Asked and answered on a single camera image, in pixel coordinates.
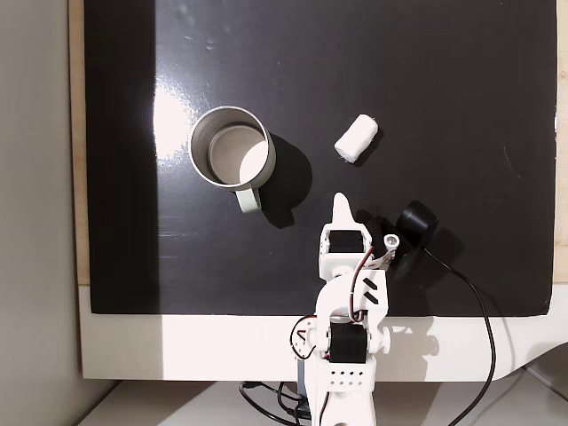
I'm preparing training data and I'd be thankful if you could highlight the white gauze roll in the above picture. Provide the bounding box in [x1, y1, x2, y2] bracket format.
[333, 114, 380, 165]

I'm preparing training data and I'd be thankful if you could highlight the black table mat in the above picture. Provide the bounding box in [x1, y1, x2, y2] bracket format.
[83, 0, 558, 318]

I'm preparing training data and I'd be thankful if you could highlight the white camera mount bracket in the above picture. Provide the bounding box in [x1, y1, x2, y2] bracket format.
[368, 233, 401, 272]

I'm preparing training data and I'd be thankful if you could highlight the black round camera box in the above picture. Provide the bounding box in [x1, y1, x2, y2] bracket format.
[391, 199, 440, 250]

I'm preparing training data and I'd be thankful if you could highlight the steel mug with handle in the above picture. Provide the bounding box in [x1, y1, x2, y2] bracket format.
[189, 105, 277, 215]

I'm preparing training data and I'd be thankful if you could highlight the black cable bundle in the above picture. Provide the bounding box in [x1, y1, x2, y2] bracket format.
[238, 380, 314, 425]

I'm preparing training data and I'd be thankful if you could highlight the black camera cable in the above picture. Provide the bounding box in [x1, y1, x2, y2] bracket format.
[423, 247, 497, 426]

